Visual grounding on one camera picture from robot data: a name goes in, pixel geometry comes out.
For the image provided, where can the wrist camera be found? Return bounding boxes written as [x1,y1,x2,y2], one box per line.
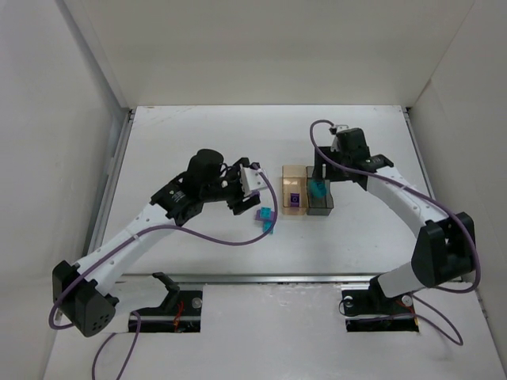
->
[240,166,268,196]
[329,124,349,152]

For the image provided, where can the orange transparent container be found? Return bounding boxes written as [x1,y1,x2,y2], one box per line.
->
[282,165,308,216]

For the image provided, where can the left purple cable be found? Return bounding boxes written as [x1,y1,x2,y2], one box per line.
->
[48,168,278,380]

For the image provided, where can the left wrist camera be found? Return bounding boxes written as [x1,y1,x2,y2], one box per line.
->
[240,166,268,196]

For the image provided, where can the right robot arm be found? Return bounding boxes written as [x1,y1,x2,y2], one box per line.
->
[312,121,482,298]

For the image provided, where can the metal rail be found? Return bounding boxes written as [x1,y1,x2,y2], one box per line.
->
[118,273,377,287]

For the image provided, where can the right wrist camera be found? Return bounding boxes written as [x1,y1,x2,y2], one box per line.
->
[329,124,349,152]

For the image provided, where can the teal square lego brick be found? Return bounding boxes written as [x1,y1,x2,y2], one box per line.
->
[309,179,327,199]

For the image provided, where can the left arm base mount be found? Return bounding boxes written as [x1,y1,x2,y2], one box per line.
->
[137,272,204,333]

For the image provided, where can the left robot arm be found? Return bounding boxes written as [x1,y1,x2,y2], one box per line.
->
[48,149,268,337]

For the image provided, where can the grey transparent container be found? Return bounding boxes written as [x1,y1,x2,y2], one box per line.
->
[306,166,334,216]

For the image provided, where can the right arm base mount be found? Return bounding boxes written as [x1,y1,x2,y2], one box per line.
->
[339,289,419,333]

